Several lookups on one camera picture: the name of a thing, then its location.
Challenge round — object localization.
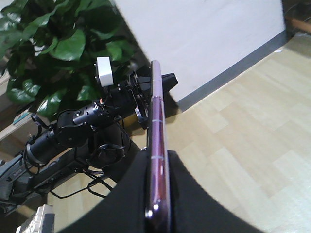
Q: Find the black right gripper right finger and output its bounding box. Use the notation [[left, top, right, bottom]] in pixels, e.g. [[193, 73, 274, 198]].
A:
[[168, 150, 261, 233]]

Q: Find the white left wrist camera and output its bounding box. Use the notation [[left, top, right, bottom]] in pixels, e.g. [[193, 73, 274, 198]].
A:
[[96, 57, 114, 87]]

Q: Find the black foldable smartphone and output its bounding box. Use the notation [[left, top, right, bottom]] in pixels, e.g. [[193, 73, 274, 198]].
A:
[[145, 60, 172, 233]]

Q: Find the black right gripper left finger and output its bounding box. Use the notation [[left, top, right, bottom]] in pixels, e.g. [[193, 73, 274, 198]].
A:
[[60, 151, 148, 233]]

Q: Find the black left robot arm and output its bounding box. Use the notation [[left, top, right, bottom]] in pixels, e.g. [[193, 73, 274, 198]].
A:
[[0, 72, 152, 217]]

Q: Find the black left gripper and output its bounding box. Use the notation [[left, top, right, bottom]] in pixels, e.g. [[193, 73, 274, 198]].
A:
[[106, 65, 179, 129]]

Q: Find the green leafy potted plant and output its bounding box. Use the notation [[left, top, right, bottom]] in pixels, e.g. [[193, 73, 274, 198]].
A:
[[0, 0, 148, 121]]

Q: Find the light wooden desk shelf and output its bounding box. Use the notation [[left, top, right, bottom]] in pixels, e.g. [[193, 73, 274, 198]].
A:
[[0, 71, 47, 233]]

